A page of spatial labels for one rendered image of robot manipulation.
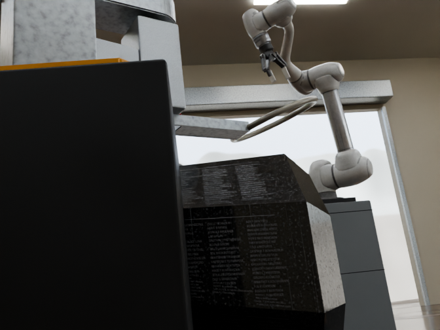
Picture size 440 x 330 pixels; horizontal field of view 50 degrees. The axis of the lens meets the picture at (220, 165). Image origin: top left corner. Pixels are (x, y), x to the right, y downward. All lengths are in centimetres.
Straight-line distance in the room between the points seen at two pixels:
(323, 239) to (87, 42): 90
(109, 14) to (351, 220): 170
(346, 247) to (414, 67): 633
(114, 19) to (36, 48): 111
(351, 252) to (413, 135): 560
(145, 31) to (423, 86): 703
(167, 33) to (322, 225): 112
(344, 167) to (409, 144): 529
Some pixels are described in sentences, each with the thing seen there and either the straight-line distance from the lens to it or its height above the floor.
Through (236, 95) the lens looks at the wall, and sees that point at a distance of 713.
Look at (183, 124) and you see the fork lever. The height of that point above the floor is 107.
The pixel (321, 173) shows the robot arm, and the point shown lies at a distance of 294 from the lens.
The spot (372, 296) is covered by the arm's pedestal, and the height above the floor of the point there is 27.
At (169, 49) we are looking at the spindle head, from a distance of 213.
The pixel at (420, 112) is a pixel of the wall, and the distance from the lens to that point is 846.
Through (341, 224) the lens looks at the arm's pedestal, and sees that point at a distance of 278.
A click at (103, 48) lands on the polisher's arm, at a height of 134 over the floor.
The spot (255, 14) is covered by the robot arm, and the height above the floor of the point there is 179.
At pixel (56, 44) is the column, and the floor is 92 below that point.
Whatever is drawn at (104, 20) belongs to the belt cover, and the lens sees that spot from 225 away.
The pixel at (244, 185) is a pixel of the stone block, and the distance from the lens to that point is 159.
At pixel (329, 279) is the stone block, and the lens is 151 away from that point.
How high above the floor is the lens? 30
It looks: 17 degrees up
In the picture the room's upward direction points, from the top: 6 degrees counter-clockwise
